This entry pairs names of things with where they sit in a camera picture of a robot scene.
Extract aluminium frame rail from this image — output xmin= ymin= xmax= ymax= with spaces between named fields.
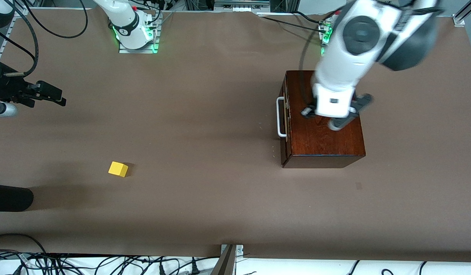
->
xmin=456 ymin=0 xmax=471 ymax=21
xmin=0 ymin=10 xmax=28 ymax=63

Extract yellow block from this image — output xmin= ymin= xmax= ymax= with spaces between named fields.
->
xmin=108 ymin=161 xmax=128 ymax=178

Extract dark aluminium profile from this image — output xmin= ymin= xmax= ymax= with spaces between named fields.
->
xmin=211 ymin=244 xmax=236 ymax=275

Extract black table cable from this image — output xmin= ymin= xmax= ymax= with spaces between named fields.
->
xmin=264 ymin=16 xmax=324 ymax=31
xmin=295 ymin=11 xmax=323 ymax=25

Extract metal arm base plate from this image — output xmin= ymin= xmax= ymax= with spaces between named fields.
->
xmin=118 ymin=37 xmax=160 ymax=54

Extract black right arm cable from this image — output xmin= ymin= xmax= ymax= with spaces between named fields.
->
xmin=0 ymin=7 xmax=39 ymax=76
xmin=22 ymin=0 xmax=88 ymax=39

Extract light wood drawer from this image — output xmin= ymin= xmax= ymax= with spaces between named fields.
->
xmin=281 ymin=74 xmax=293 ymax=155

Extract dark brown wooden cabinet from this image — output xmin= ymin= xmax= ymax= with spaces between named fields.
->
xmin=280 ymin=70 xmax=366 ymax=169

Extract tangled black cable bundle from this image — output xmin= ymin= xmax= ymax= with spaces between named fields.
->
xmin=0 ymin=234 xmax=221 ymax=275

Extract white metal drawer handle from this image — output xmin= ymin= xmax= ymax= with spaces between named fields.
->
xmin=277 ymin=97 xmax=289 ymax=138

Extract black padded pole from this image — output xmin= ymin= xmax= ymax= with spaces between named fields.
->
xmin=0 ymin=184 xmax=34 ymax=212

